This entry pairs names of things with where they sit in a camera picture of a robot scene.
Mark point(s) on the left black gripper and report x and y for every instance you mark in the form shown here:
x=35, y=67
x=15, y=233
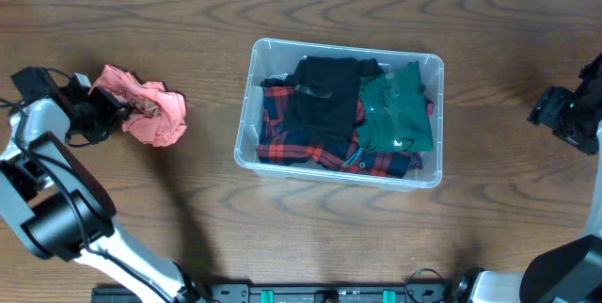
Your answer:
x=109, y=106

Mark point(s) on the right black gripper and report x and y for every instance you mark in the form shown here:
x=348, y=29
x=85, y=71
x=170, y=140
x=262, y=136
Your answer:
x=551, y=107

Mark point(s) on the salmon pink printed shirt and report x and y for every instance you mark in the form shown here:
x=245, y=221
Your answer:
x=158, y=115

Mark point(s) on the dark green shirt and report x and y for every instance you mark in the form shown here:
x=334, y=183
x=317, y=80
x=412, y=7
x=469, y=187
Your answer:
x=396, y=112

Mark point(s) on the red navy plaid shirt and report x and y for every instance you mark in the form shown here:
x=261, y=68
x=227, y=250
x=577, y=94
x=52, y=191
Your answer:
x=279, y=145

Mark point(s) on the large black shirt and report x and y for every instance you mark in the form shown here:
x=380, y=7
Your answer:
x=371, y=65

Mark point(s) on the black garment with tape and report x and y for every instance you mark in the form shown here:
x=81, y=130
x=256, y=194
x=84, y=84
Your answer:
x=325, y=92

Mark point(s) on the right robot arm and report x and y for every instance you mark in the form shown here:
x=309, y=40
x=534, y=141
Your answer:
x=571, y=272

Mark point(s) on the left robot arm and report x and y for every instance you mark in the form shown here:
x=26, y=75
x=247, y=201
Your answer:
x=56, y=207

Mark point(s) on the clear plastic storage bin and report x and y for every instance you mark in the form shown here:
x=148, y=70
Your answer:
x=273, y=58

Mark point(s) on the black mounting rail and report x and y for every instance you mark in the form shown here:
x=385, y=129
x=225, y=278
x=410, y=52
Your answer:
x=420, y=292

